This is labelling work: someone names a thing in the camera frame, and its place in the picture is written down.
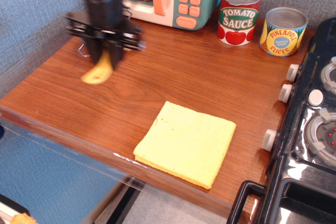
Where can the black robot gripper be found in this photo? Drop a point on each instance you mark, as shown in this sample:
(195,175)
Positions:
(104,20)

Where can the yellow brush with white bristles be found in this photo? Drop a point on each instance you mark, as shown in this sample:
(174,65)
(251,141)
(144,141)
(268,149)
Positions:
(101,72)

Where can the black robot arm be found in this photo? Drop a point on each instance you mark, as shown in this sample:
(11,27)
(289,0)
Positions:
(104,28)

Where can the white stove knob bottom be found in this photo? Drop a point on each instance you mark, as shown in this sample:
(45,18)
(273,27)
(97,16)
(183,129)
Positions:
(269,139)

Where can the white stove knob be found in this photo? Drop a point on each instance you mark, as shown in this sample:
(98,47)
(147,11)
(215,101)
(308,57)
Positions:
(269,139)
(292,72)
(285,93)

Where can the yellow folded cloth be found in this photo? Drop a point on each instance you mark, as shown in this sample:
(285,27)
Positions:
(187,144)

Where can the tomato sauce can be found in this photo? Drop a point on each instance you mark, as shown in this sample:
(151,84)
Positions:
(237,21)

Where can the pineapple slices can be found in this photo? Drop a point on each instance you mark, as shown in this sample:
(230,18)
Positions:
(283,31)

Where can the white stove knob middle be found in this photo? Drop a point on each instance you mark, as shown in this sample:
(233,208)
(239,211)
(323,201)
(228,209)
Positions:
(285,93)

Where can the white stove knob top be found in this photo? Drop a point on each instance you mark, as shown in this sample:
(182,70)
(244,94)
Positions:
(292,72)

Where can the orange object bottom left corner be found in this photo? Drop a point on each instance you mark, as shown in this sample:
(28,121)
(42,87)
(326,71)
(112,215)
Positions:
(23,219)

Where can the black toy stove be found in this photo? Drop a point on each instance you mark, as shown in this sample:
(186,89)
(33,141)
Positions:
(300,184)

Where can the silver metal bowl with handles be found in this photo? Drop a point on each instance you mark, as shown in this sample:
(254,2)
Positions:
(83,49)

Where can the black oven door handle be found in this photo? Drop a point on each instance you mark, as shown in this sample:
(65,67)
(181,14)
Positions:
(247,188)

